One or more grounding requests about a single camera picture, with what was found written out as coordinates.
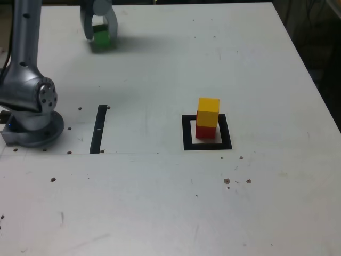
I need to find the green cube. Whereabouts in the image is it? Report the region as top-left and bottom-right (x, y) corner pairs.
(92, 23), (112, 50)

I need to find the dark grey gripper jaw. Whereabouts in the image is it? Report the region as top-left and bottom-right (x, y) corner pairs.
(80, 0), (96, 42)

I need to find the black tape square outline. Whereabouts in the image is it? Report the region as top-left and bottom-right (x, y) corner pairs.
(181, 114), (233, 151)

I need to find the red cube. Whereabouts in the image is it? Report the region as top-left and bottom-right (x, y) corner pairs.
(195, 125), (217, 140)

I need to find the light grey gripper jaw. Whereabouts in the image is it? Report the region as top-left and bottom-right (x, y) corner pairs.
(92, 0), (119, 44)

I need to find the black tape strip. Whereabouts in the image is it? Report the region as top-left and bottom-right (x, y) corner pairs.
(89, 105), (108, 155)

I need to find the yellow cube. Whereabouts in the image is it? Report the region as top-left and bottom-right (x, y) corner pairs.
(196, 97), (221, 128)

